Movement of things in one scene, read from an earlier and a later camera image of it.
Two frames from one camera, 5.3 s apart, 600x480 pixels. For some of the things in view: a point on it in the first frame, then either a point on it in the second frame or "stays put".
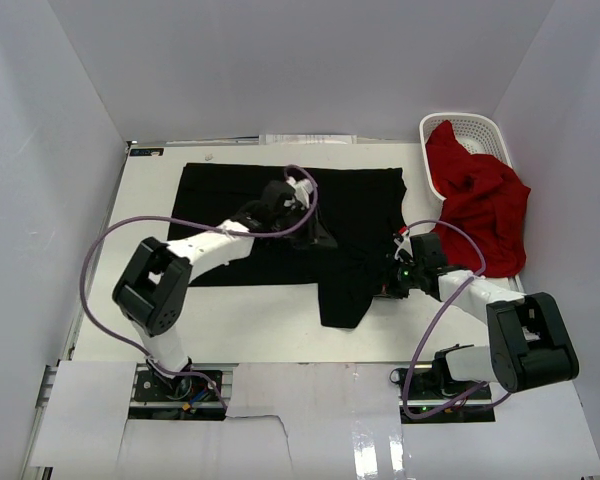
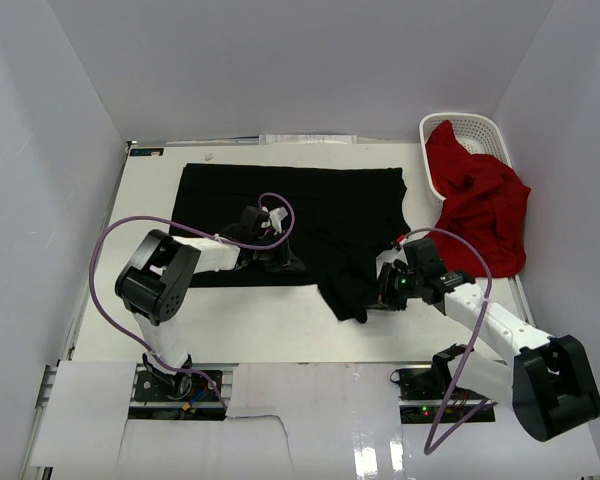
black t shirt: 358,204 stays put
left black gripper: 314,233 → 285,261
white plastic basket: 479,134 stays put
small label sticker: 146,152 stays put
